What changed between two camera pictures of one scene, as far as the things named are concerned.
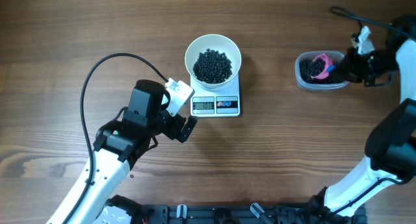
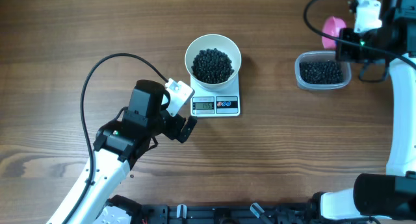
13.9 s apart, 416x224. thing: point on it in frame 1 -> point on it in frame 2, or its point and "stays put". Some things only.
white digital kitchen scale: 222,101 stays put
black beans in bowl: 212,67 stays put
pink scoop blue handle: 329,65 -> 332,26
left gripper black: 178,122 stays put
